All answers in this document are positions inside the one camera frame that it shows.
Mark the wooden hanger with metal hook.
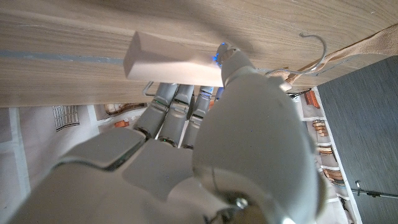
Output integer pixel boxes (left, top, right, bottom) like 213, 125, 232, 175
123, 30, 327, 97

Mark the black power strip cable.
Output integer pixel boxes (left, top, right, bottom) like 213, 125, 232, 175
289, 88, 312, 98

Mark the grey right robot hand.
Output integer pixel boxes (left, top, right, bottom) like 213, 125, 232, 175
6, 43, 327, 224

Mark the tan adhesive wrap strip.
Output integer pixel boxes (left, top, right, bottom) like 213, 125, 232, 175
266, 24, 398, 85

